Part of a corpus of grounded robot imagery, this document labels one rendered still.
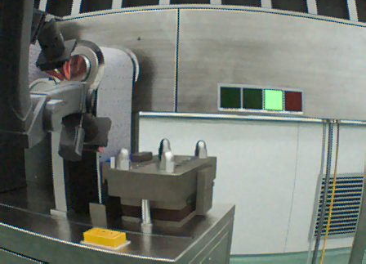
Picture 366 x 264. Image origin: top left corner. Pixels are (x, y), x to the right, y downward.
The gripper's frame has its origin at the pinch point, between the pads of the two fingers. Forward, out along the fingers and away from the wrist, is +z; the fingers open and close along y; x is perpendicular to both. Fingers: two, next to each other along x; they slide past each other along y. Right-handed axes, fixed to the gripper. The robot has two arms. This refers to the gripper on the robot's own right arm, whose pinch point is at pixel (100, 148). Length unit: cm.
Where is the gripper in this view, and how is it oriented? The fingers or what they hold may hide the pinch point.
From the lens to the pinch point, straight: 134.6
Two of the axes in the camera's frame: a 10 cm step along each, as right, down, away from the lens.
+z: 2.0, 4.5, 8.7
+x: 1.4, -8.9, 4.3
